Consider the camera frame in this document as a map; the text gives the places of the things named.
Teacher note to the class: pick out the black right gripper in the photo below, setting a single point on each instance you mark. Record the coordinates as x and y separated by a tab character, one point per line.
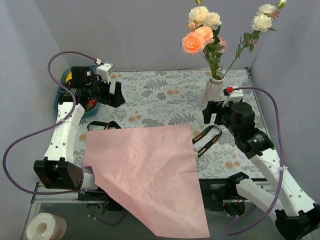
217	113

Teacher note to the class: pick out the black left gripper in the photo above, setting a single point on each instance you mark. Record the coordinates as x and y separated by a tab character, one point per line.
110	94

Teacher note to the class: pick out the pink rose flower stem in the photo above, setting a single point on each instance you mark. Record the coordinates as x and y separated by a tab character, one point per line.
220	48

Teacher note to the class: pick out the orange rose flower stem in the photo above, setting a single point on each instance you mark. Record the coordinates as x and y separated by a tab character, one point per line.
201	39

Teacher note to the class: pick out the purple pink wrapping paper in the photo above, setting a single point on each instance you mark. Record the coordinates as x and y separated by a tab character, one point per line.
152	173

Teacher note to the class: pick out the white rose flower stem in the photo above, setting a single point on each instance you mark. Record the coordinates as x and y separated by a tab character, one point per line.
203	17

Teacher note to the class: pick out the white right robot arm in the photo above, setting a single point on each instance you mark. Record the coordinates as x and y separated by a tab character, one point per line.
294	212

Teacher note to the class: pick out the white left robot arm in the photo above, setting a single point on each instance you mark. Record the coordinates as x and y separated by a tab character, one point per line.
57	169

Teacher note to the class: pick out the white ceramic vase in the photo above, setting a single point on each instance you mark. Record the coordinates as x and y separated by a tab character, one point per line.
213	89

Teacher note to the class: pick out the pink dragon fruit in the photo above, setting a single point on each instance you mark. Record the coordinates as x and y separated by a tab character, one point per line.
90	105

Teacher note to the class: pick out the floral table mat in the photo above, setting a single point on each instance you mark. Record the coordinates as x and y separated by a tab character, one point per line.
161	98

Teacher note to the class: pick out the yellow mango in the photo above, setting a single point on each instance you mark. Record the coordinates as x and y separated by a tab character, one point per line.
69	77

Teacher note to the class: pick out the white tissue roll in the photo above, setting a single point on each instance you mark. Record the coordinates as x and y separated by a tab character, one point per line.
46	226

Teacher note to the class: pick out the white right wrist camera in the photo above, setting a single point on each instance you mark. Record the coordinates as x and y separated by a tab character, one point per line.
232	95

